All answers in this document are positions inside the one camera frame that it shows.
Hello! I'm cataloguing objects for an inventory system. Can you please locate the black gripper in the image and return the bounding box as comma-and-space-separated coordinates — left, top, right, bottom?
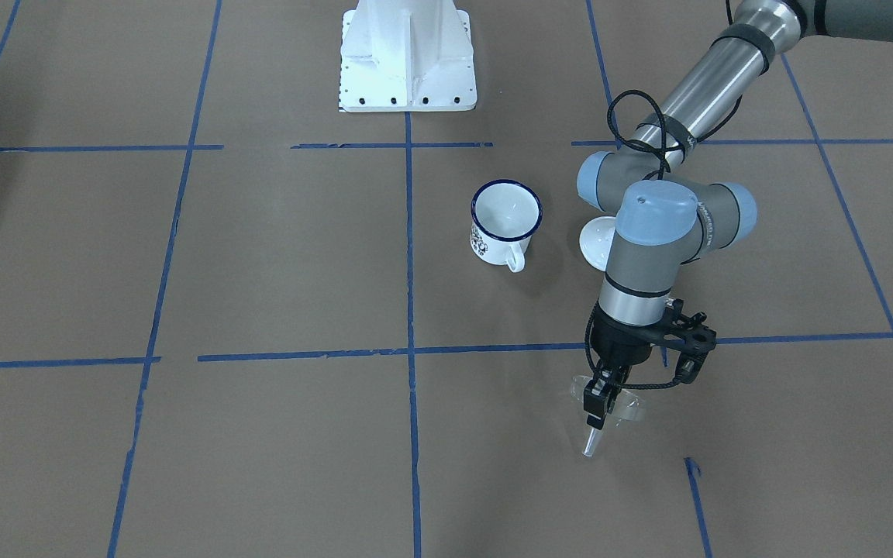
582, 306, 653, 429

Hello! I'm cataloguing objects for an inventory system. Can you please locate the clear glass funnel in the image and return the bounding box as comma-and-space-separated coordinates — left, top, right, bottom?
571, 375, 647, 458

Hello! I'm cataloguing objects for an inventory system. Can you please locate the white enamel mug lid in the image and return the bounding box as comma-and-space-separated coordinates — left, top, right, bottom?
578, 215, 616, 271

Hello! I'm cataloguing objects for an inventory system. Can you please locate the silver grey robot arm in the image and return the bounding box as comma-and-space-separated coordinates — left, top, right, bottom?
577, 1, 893, 433

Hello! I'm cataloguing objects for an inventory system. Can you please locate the white enamel mug blue rim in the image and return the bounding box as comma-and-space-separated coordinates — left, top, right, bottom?
469, 180, 543, 273

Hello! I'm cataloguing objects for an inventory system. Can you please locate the brown paper table cover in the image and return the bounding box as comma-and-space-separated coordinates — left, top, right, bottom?
0, 1, 893, 557

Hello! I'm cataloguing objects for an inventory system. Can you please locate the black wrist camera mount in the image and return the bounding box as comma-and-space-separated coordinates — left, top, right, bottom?
652, 298, 717, 388

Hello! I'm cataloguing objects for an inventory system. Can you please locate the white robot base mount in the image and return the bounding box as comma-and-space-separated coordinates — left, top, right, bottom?
338, 1, 478, 113

